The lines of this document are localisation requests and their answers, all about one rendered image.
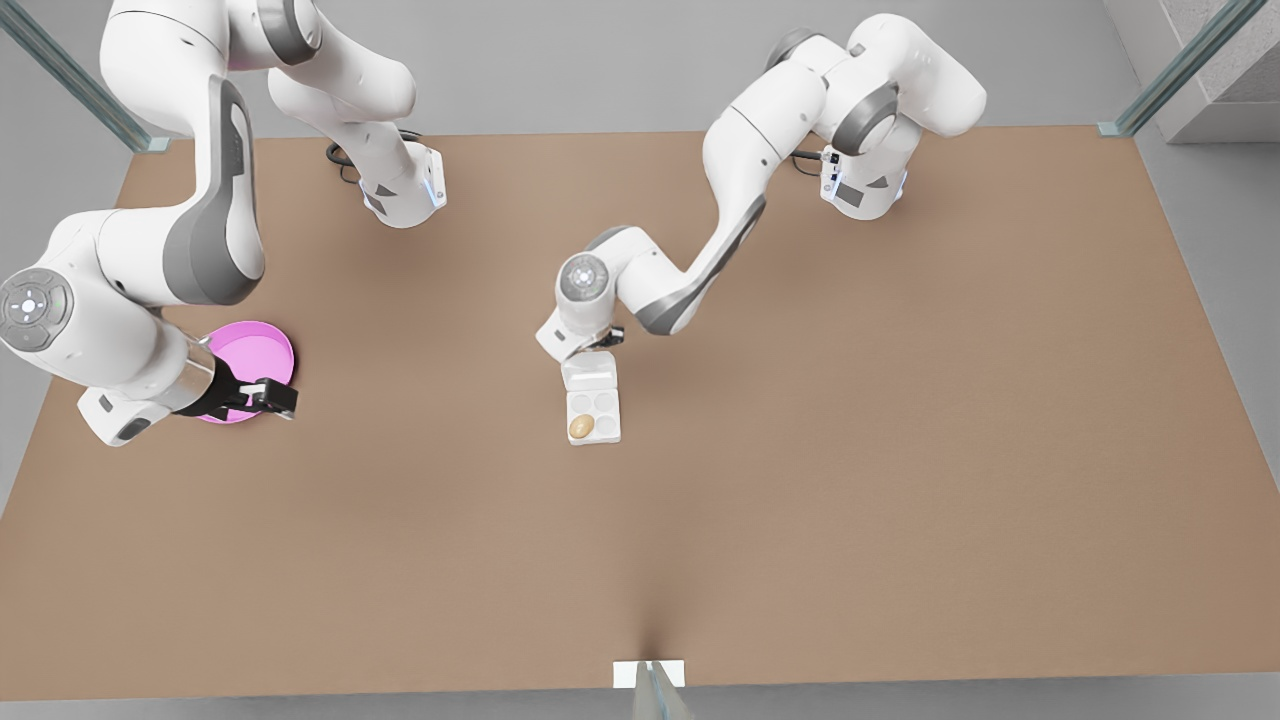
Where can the white egg box lid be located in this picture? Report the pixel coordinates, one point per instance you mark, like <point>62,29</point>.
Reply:
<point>588,370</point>

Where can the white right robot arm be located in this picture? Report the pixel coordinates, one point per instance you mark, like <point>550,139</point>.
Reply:
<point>140,250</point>

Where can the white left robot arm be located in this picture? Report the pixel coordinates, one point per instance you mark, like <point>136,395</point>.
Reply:
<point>750,150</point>

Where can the white egg box base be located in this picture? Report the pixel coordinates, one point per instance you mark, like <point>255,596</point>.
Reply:
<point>603,418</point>

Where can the brown egg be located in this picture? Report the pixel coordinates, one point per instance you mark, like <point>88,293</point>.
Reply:
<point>581,427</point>

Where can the pink round plate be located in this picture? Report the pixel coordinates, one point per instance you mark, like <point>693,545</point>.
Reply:
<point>262,352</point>

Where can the silver frame post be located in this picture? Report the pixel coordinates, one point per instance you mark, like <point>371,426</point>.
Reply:
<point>1180,65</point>
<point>70,72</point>
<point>655,690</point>

